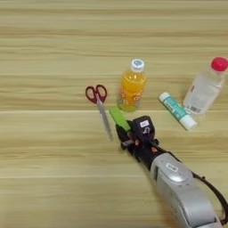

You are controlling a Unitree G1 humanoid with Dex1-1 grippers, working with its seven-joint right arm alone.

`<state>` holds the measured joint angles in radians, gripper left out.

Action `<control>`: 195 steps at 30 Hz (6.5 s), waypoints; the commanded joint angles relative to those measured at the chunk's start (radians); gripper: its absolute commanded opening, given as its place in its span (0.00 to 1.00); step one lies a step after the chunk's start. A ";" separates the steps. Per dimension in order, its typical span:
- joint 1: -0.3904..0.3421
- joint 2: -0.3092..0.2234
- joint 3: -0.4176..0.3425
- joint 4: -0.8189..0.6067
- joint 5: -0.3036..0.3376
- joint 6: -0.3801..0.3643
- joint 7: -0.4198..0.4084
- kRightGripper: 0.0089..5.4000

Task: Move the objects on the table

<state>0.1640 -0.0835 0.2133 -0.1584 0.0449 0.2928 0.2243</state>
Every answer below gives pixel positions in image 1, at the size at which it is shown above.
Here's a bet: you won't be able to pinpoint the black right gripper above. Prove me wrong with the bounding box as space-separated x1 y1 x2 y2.
114 122 167 172

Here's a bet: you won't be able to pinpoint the green rectangular block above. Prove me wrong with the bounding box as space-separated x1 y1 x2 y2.
108 106 133 133

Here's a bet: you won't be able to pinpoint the orange juice bottle white cap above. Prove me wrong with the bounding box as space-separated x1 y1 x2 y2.
116 57 148 113

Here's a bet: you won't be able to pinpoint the teal white glue stick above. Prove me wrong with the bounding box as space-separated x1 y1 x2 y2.
158 91 199 132

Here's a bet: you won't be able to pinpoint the clear bottle red cap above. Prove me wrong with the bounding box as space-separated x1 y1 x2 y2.
182 56 228 116

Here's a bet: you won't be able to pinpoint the red handled scissors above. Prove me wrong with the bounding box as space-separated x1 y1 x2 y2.
85 84 115 143

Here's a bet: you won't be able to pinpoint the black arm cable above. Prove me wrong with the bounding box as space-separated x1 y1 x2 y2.
191 171 228 226

